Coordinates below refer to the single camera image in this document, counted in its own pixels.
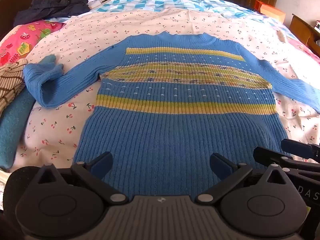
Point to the teal knit garment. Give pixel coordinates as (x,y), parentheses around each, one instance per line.
(12,130)

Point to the dark navy jacket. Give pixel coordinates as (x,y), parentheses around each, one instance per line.
(55,7)

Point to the cream rolled cloth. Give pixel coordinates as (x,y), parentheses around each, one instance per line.
(282,36)

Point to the blue yellow striped knit sweater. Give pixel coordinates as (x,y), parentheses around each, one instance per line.
(162,130)

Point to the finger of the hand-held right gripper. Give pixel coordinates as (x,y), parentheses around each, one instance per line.
(298,147)
(270,155)

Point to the orange box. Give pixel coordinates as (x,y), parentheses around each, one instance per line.
(272,12)

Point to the cherry print cream blanket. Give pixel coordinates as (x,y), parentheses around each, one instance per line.
(75,42)

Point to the pink fruit print bed sheet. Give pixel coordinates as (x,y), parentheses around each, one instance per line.
(25,40)

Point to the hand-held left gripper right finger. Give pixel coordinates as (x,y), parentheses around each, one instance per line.
(221,167)

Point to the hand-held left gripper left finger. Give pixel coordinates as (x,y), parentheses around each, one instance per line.
(101,165)

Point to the dark wooden headboard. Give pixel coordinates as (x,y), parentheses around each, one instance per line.
(15,0)

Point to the blue white patterned quilt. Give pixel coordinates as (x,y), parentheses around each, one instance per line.
(150,2)

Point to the wooden desk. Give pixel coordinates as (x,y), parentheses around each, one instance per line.
(300,30)

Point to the beige brown striped knit garment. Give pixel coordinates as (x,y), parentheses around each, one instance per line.
(10,85)

